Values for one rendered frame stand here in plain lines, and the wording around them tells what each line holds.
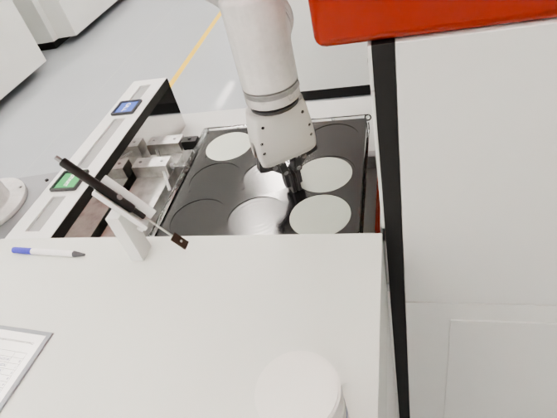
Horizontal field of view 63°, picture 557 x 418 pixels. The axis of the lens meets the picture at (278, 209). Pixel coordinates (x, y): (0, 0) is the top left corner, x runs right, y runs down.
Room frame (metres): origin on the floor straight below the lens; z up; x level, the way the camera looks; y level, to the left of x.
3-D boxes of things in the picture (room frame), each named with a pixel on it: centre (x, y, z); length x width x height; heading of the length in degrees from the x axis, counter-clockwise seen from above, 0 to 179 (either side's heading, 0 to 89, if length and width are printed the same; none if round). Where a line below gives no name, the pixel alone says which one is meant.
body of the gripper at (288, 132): (0.63, -0.04, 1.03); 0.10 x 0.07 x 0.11; 103
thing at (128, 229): (0.49, 0.19, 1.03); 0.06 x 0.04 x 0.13; 69
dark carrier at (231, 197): (0.68, 0.00, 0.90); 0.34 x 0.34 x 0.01; 69
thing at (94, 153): (0.87, 0.32, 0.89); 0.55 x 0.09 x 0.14; 159
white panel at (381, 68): (0.78, -0.27, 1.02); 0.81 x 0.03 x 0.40; 159
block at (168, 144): (0.90, 0.20, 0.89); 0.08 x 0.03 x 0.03; 69
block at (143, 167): (0.83, 0.23, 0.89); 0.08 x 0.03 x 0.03; 69
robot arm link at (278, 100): (0.63, -0.04, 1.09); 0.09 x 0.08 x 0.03; 103
